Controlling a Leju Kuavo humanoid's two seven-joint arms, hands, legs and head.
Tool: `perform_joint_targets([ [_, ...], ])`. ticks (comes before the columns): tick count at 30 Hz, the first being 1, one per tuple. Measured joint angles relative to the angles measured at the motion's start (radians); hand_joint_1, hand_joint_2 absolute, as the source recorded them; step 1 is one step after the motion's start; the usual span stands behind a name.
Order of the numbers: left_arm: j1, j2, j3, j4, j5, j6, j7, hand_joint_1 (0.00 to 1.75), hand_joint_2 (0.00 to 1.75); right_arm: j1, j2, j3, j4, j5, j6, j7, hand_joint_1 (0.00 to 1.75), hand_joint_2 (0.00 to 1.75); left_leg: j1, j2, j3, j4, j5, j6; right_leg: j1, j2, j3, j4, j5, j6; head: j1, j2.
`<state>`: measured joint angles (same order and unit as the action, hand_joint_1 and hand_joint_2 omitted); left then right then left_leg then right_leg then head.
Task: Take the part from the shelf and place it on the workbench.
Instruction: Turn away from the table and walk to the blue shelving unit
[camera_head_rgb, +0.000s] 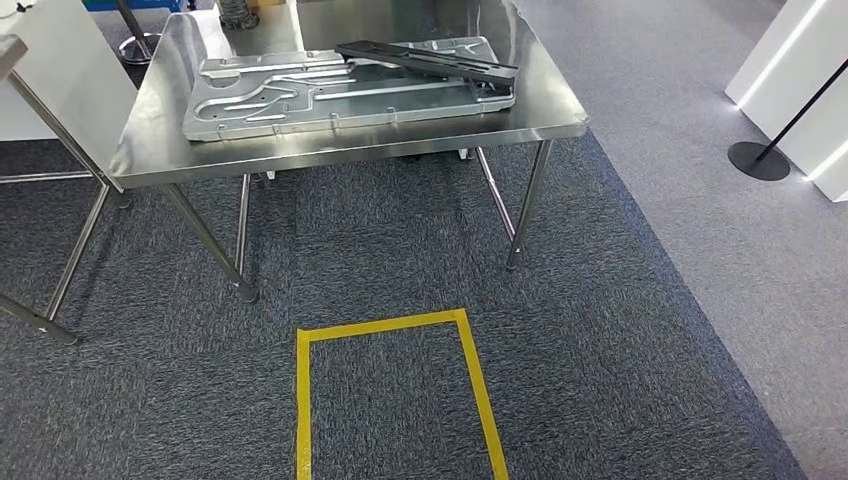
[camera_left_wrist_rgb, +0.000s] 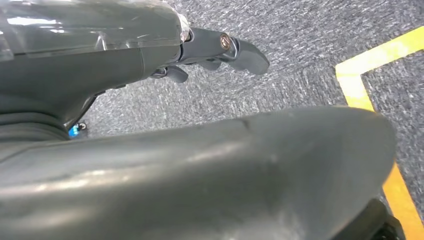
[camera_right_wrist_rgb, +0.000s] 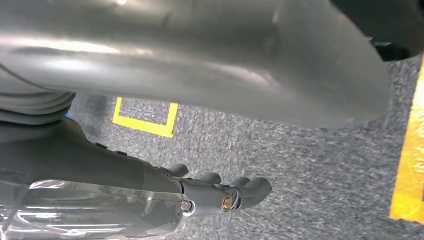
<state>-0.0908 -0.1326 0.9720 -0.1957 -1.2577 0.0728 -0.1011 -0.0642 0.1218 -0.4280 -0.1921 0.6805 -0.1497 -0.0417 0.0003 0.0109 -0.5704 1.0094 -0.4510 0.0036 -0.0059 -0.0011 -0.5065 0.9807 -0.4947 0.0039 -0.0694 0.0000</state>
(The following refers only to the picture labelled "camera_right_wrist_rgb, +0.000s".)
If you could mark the black robot mobile base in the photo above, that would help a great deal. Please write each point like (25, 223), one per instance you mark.
(391, 26)

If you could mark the grey robot body shell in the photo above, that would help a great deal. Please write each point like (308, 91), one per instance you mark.
(198, 59)

